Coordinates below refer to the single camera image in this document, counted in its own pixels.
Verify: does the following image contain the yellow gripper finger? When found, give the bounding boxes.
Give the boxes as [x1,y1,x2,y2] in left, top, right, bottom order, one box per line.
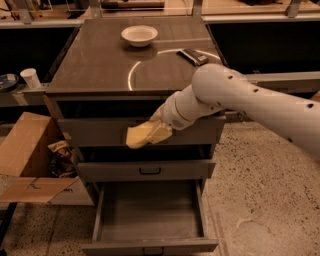
[150,105,164,122]
[143,122,172,144]

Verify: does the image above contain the yellow sponge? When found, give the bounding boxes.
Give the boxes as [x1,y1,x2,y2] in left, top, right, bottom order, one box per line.
[126,121,154,149]

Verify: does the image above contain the grey drawer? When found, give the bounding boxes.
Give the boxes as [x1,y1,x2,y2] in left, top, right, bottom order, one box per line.
[78,159,215,182]
[82,180,218,256]
[58,116,225,147]

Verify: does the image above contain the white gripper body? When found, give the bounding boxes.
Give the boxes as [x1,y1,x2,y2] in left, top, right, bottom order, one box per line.
[161,96,186,130]

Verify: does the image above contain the white bowl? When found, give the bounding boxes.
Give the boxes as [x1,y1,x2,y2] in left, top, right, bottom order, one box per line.
[121,25,158,47]

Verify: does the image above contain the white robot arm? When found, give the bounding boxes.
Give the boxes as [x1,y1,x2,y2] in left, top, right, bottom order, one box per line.
[147,64,320,159]

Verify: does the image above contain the bottom grey drawer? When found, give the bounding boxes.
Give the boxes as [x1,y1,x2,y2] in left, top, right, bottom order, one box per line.
[82,180,218,256]

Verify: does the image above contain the middle grey drawer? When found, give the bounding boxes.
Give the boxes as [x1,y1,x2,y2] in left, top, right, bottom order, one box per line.
[78,159,215,182]

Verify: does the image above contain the snack bag in box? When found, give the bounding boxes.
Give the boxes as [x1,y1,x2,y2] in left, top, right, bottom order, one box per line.
[48,140,77,178]

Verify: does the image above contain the top grey drawer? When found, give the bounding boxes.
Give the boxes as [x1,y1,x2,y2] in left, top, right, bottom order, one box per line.
[58,116,225,147]

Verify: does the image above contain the grey drawer cabinet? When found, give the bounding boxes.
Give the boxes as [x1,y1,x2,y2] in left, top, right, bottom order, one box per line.
[45,16,235,256]

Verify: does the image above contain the open cardboard box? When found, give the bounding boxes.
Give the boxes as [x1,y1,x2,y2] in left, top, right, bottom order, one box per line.
[0,112,94,206]

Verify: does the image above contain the white paper cup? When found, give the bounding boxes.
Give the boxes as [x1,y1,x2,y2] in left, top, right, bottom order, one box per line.
[20,68,41,89]

